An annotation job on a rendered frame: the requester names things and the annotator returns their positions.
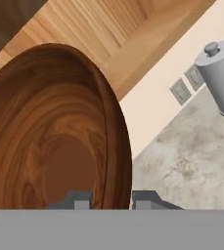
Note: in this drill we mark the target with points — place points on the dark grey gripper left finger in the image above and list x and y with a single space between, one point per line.
78 199

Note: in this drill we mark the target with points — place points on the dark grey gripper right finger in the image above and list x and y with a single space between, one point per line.
145 199

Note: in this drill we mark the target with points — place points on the brown wooden bowl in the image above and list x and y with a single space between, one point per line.
48 130

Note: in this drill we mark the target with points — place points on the grey canister with lid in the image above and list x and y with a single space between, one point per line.
221 78

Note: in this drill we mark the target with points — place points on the grey wall socket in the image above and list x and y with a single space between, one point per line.
180 91
195 77

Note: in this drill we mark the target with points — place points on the wooden wall cupboard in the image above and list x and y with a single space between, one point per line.
123 35

